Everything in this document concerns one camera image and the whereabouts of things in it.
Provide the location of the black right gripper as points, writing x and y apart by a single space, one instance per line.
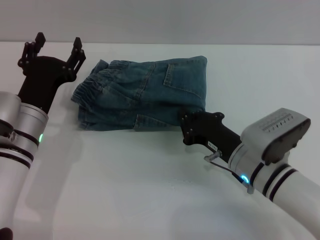
207 130

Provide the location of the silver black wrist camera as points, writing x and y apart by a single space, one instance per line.
277 135
8 105

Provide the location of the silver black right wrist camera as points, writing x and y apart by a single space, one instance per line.
277 135

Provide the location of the blue denim shorts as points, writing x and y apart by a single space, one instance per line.
145 95

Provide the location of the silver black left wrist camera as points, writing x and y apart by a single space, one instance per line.
8 105

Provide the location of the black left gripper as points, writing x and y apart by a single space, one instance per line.
42 80

